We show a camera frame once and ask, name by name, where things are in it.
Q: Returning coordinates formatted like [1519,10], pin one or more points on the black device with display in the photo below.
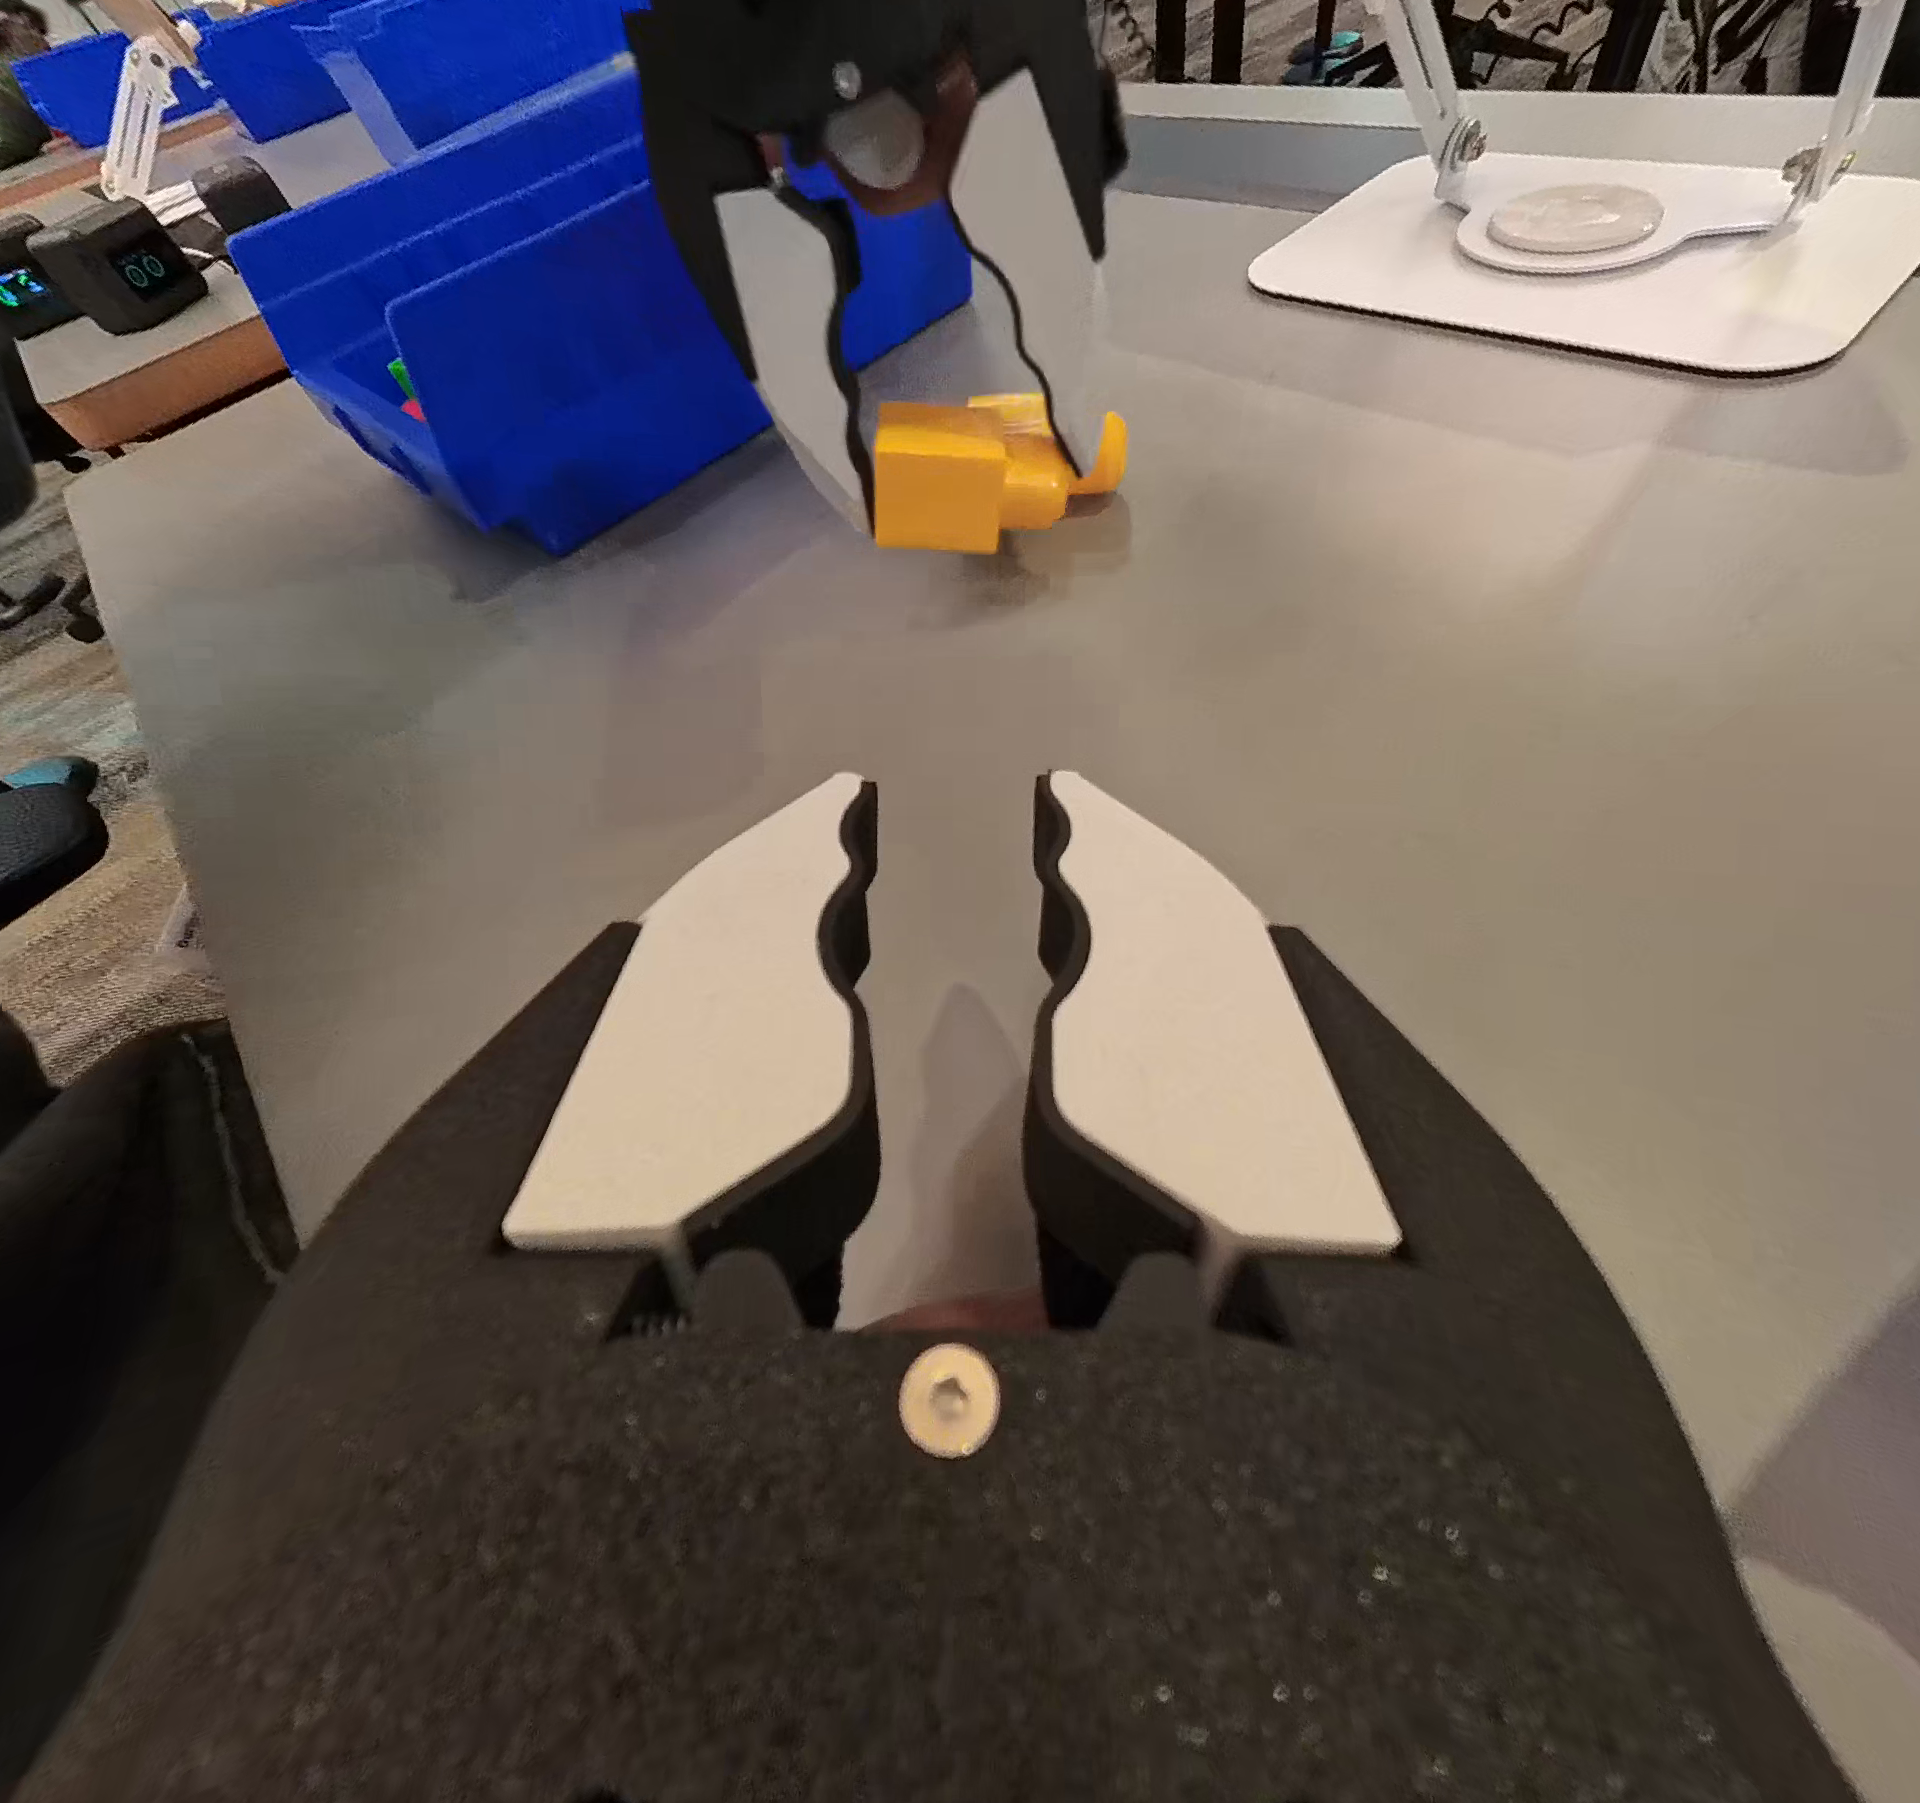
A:
[240,191]
[127,267]
[29,285]

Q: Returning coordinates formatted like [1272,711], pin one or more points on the grey desk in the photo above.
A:
[1350,708]

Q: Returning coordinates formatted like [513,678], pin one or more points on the blue plastic bin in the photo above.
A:
[570,378]
[284,56]
[75,85]
[480,33]

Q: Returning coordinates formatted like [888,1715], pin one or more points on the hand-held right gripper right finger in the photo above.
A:
[1215,1083]

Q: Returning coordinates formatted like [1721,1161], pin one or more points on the pile of colourful toy blocks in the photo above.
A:
[405,393]

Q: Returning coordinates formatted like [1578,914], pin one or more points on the white stand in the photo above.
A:
[1649,259]
[142,109]

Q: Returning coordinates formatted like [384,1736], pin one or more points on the person's left hand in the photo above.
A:
[941,138]

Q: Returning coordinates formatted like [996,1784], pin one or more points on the teal shoe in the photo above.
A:
[51,776]

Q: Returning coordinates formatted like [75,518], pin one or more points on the yellow single-stud toy block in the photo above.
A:
[929,483]

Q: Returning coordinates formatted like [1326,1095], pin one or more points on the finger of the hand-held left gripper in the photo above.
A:
[1044,229]
[793,332]

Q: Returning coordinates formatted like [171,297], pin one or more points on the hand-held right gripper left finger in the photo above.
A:
[690,1083]

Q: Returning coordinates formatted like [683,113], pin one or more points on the grey wooden-edged table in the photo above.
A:
[150,365]

